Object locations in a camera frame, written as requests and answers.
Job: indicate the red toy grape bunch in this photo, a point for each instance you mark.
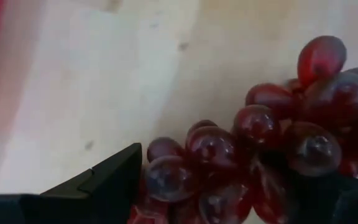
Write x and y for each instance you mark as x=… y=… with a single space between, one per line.
x=213 y=146

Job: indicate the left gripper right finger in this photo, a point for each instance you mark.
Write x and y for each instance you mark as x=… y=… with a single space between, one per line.
x=346 y=202

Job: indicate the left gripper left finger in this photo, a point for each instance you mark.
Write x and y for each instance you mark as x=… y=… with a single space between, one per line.
x=89 y=205

